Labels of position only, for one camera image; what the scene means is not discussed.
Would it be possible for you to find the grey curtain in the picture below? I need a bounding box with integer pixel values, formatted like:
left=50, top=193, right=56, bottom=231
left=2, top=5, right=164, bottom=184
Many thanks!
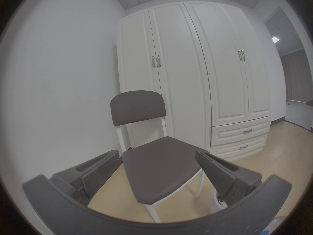
left=279, top=48, right=313, bottom=103

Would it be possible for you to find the white chair with grey cushions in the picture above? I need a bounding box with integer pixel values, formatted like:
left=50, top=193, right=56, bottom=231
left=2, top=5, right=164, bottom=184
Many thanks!
left=110, top=90, right=206, bottom=224

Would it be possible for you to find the white wardrobe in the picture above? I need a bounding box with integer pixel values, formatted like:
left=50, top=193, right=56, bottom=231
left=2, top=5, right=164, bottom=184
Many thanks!
left=117, top=1, right=272, bottom=161

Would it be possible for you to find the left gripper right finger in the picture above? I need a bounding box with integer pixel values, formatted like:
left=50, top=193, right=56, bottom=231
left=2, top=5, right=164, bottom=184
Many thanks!
left=195, top=151, right=263, bottom=207

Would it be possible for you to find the white trash bin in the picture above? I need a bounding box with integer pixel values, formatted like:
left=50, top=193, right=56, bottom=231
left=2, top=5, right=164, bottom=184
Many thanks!
left=208, top=189, right=229, bottom=215

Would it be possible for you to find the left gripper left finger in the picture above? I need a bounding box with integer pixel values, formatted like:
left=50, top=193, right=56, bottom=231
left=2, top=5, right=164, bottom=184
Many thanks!
left=51, top=149, right=120, bottom=206

